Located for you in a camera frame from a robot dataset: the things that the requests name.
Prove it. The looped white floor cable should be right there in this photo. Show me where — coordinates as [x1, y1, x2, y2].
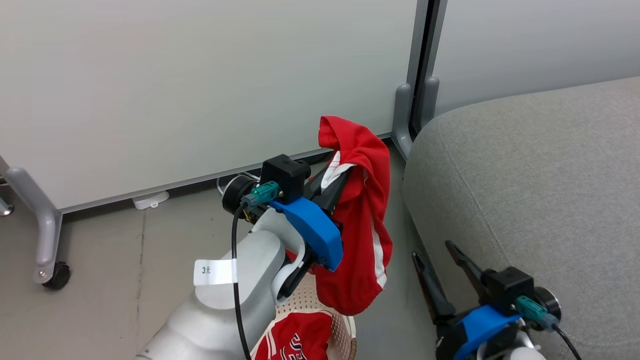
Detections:
[216, 169, 262, 197]

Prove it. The grey narrow partition foot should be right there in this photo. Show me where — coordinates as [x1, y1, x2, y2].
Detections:
[419, 75, 441, 133]

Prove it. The teal left camera connector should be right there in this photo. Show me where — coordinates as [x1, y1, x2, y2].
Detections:
[241, 181, 281, 209]

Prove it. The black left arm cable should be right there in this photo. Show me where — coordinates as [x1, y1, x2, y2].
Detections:
[231, 200, 252, 360]

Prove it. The grey partition foot with caster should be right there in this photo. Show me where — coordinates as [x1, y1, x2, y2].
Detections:
[5, 166, 64, 286]

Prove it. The wide white partition panel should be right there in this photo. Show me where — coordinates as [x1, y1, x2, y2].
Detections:
[0, 0, 432, 214]

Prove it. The red white shirt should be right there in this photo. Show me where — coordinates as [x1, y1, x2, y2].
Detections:
[314, 115, 394, 317]

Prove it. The teal right camera connector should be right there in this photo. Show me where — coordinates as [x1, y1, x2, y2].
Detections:
[514, 295, 559, 332]

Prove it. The grey fabric sofa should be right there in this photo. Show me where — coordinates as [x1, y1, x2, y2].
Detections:
[402, 76, 640, 360]

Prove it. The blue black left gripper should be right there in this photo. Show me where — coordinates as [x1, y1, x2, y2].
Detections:
[222, 169, 352, 302]

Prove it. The cream perforated laundry basket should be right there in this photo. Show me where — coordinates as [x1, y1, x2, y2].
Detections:
[249, 272, 359, 360]

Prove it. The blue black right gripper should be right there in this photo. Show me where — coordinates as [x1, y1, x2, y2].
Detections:
[412, 240, 562, 360]

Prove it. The small white floor box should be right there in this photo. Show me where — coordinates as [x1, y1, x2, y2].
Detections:
[132, 190, 170, 211]

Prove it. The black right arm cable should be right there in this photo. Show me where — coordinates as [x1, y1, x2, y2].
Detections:
[551, 324, 584, 360]

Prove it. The teal camera connector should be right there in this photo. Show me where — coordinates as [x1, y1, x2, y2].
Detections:
[241, 181, 281, 209]
[514, 295, 559, 332]

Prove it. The grey wide partition foot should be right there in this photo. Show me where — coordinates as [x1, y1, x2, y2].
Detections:
[391, 83, 417, 162]

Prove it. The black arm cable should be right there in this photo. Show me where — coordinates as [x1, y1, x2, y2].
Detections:
[551, 324, 584, 360]
[231, 200, 252, 360]

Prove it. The red printed jersey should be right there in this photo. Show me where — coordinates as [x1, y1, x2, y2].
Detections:
[254, 310, 335, 360]

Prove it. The narrow white partition panel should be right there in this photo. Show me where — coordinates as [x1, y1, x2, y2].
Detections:
[425, 0, 640, 119]

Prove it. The black caster wheel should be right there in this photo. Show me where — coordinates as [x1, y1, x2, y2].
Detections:
[41, 261, 71, 291]

